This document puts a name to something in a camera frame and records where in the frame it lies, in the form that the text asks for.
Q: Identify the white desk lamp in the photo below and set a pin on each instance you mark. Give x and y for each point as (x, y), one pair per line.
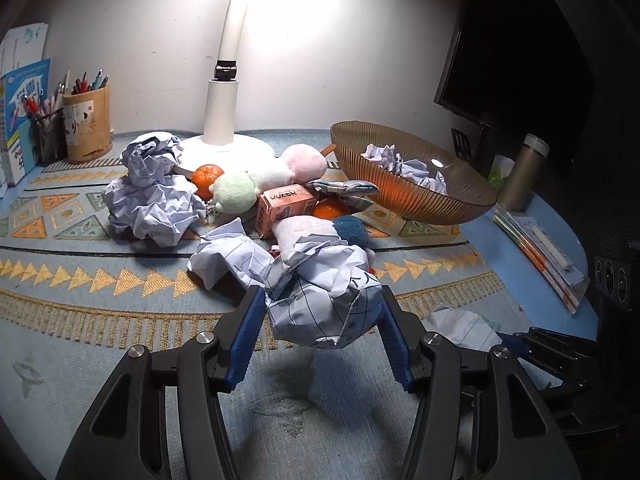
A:
(220, 105)

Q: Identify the pink card box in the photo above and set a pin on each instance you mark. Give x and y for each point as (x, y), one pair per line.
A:
(285, 205)

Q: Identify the pink white green plush skewer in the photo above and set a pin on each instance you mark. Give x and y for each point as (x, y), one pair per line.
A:
(302, 160)

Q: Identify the black ribbed stand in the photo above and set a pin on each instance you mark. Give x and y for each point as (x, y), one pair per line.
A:
(461, 144)

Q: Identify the bamboo pen holder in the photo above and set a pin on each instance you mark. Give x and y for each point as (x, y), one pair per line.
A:
(87, 130)

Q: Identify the blue patterned table mat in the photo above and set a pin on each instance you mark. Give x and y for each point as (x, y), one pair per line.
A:
(100, 310)

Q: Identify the bunch of coloured pens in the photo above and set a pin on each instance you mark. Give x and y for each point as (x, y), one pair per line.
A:
(47, 102)
(87, 82)

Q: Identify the brown thermos bottle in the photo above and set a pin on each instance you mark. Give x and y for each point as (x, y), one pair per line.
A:
(520, 175)

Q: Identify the amber ribbed glass bowl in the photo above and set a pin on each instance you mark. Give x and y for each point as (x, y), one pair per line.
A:
(425, 202)

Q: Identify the black mesh pen holder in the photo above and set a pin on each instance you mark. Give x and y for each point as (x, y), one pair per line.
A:
(50, 137)

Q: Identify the black speaker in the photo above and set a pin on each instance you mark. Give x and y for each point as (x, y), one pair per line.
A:
(612, 277)

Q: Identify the black monitor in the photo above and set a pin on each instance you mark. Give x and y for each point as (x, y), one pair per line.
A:
(500, 60)

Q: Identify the gridded paper ball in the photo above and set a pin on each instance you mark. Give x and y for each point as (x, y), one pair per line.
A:
(320, 310)

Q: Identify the plaid cloth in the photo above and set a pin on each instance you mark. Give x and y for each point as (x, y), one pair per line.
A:
(350, 191)

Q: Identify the green and white packet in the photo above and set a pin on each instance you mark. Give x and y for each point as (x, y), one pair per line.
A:
(500, 170)

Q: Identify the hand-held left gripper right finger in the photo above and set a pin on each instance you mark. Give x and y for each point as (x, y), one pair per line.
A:
(400, 345)

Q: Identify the orange mandarin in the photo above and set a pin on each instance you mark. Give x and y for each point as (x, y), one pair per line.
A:
(207, 180)
(330, 210)

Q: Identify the blue book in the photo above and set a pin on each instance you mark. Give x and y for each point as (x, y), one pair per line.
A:
(22, 110)

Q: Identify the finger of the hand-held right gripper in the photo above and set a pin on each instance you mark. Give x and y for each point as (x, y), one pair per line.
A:
(512, 342)
(565, 346)

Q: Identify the blue and white plush toy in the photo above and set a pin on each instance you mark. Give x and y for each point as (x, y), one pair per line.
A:
(350, 230)

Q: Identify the white book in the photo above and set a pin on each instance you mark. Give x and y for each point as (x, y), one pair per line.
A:
(25, 45)

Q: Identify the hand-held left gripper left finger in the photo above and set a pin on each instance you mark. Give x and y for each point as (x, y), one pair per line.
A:
(245, 345)

